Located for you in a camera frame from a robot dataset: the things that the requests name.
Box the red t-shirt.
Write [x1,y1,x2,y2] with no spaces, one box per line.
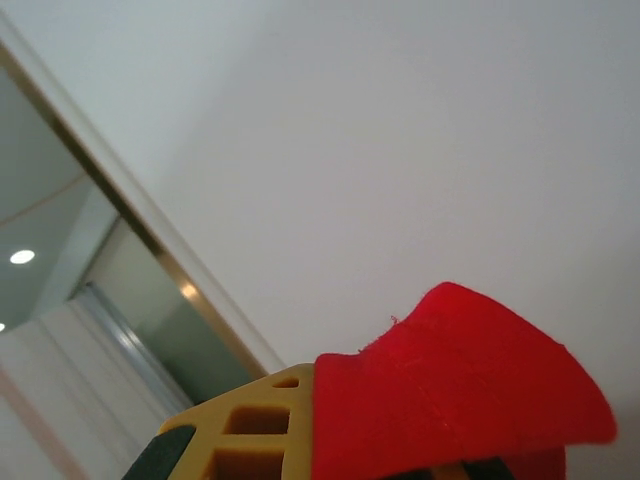
[308,281,619,480]

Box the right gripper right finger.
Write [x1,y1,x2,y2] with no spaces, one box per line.
[397,455,521,480]

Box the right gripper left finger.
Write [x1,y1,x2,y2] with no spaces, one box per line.
[121,363,321,480]

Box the white door frame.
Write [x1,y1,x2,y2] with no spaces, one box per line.
[0,9,289,379]

